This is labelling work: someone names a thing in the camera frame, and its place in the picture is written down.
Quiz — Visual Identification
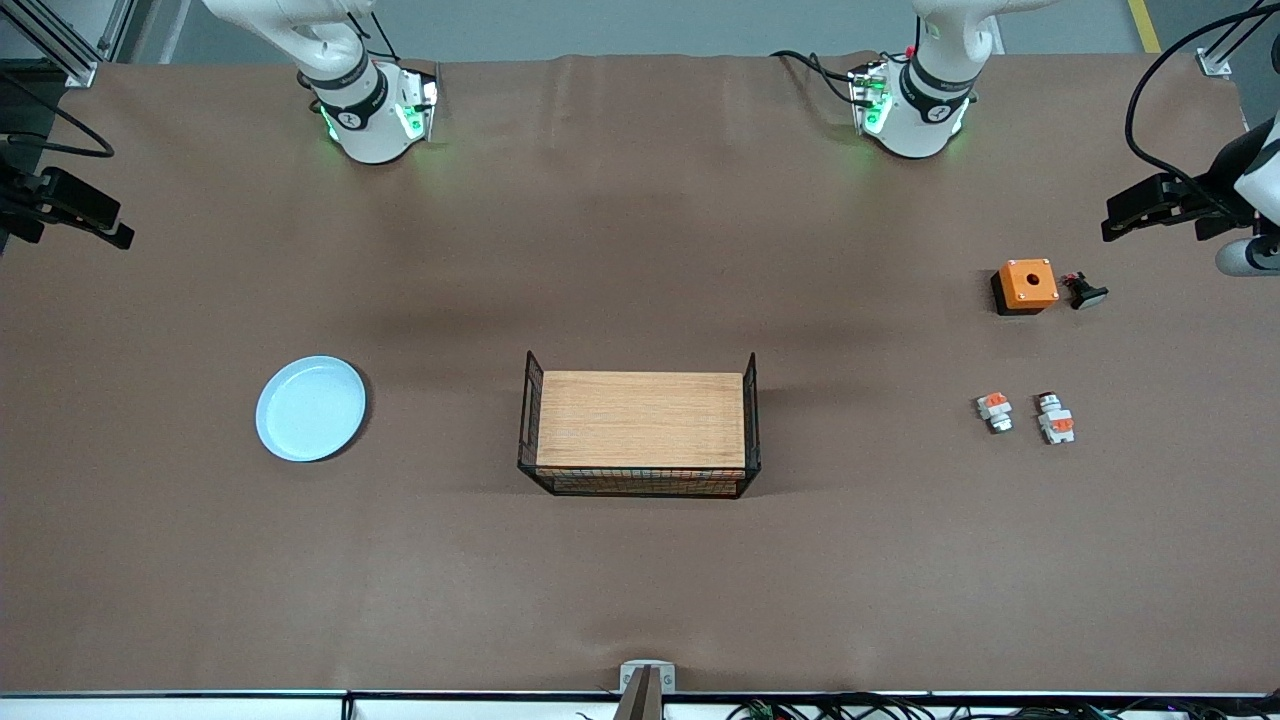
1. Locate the light blue round plate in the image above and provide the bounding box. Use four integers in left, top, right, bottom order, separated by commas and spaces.
255, 355, 368, 463

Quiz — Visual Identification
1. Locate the black push button head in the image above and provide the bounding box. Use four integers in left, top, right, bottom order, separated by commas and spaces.
1062, 270, 1110, 311

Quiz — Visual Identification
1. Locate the wooden board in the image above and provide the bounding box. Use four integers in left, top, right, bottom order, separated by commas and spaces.
536, 371, 747, 473

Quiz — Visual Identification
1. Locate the brown table cover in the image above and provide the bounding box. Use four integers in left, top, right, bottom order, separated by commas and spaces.
0, 50, 1280, 696

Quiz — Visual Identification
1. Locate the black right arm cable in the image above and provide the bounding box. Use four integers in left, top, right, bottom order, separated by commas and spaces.
0, 70, 116, 161

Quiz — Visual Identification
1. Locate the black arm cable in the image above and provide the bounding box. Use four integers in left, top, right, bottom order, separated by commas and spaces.
0, 70, 116, 161
1124, 5, 1280, 201

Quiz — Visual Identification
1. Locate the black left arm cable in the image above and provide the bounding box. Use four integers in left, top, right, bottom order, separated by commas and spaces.
1124, 5, 1280, 201

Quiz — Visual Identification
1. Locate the orange button enclosure box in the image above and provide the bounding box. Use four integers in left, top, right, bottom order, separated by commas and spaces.
990, 259, 1060, 316

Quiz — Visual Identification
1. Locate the aluminium frame profile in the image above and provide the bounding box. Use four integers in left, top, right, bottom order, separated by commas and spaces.
0, 0, 101, 89
1195, 0, 1253, 77

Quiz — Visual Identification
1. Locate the black right base cable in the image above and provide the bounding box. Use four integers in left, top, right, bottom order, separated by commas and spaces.
345, 5, 403, 66

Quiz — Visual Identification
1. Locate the black base cable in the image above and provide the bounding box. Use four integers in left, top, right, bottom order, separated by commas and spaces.
770, 50, 863, 106
345, 5, 403, 66

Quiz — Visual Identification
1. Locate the black left base cable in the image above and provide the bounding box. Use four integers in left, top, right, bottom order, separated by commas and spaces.
770, 50, 863, 106

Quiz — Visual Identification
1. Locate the wooden tray with wire ends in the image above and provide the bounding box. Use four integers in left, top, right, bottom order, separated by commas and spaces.
517, 350, 763, 499

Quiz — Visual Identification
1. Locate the black cable bundle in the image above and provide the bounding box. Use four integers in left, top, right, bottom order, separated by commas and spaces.
730, 694, 1280, 720

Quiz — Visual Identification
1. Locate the grey metal bracket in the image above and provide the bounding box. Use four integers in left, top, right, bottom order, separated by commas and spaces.
619, 660, 677, 720

